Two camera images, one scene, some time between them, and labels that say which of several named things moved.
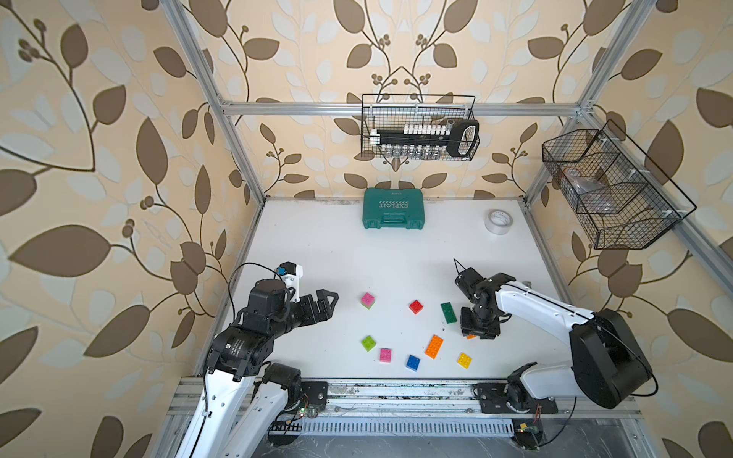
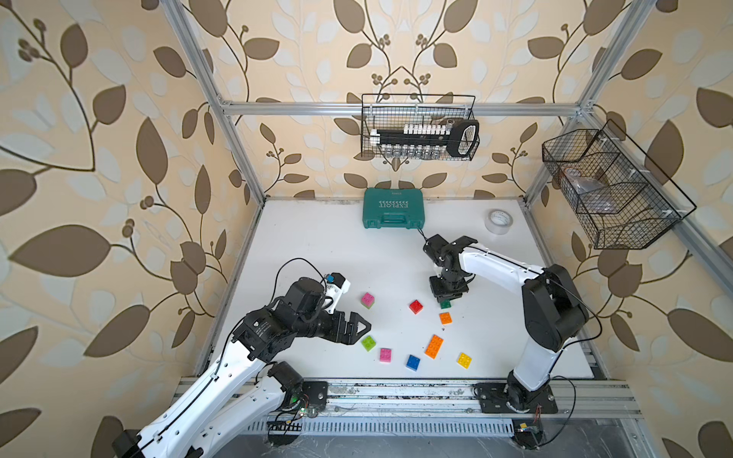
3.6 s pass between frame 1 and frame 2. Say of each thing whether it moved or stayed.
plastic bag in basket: stayed
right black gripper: moved
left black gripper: moved
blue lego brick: stayed
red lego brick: stayed
